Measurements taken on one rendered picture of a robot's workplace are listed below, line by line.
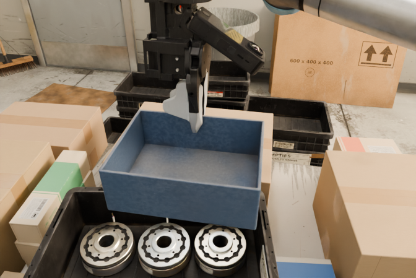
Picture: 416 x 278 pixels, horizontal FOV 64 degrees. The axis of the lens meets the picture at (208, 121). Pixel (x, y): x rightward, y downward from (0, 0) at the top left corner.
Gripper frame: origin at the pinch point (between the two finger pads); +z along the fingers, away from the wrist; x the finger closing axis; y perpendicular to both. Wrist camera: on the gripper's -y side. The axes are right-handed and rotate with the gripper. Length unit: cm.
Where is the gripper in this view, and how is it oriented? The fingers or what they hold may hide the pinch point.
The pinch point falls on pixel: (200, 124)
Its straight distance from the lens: 52.6
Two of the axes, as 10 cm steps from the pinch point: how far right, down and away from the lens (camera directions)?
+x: -1.9, 4.7, -8.6
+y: -9.8, -1.1, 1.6
